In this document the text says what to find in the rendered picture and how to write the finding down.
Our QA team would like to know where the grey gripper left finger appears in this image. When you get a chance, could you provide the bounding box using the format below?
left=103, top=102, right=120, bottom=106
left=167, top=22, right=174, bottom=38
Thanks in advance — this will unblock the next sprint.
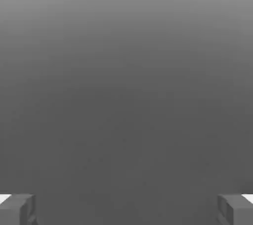
left=0, top=193, right=38, bottom=225

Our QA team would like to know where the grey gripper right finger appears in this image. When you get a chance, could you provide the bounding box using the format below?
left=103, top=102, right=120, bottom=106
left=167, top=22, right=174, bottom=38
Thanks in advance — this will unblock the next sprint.
left=215, top=193, right=253, bottom=225

